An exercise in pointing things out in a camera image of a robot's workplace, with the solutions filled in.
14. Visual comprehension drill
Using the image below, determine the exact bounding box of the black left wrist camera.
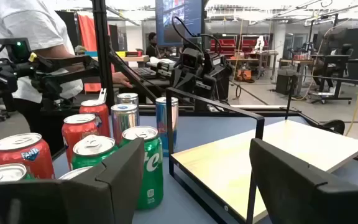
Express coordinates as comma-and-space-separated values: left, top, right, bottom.
181, 47, 204, 72

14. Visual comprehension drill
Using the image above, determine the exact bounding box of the wooden shelf with black frame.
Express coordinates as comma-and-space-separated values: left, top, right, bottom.
165, 73, 358, 224

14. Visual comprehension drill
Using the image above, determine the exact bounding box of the person's hand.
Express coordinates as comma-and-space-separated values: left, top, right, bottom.
112, 71, 134, 90

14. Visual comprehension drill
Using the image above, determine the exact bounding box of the black office chair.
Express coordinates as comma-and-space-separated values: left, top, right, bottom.
309, 43, 358, 105

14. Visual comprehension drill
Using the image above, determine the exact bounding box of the black curved handle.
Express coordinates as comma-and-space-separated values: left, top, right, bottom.
320, 119, 346, 135

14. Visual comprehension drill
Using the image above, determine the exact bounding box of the orange machine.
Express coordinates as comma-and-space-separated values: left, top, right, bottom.
236, 67, 254, 83

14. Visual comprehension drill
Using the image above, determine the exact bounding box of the light wooden desk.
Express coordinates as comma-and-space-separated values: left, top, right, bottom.
91, 54, 150, 68

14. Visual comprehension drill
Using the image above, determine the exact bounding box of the large display monitor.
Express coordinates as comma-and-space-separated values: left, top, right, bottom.
155, 0, 204, 48

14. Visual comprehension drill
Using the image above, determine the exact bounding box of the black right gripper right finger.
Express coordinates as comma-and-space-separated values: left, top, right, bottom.
249, 138, 358, 224

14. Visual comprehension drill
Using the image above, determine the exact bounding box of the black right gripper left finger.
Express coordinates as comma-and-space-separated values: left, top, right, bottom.
0, 138, 145, 224

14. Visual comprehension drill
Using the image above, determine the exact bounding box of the black keyboard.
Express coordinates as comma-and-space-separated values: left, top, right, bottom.
131, 67, 158, 79

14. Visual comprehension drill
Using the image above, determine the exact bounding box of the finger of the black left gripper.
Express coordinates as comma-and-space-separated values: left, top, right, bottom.
170, 68, 193, 91
193, 74, 218, 111

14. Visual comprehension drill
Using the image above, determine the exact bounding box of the orange fabric panel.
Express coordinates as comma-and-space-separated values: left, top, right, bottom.
78, 14, 112, 93

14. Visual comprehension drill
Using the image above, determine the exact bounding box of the person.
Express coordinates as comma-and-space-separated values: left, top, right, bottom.
0, 0, 134, 158
144, 32, 167, 60

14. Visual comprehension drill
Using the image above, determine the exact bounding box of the red storage bin rack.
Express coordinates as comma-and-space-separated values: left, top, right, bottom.
209, 37, 270, 54

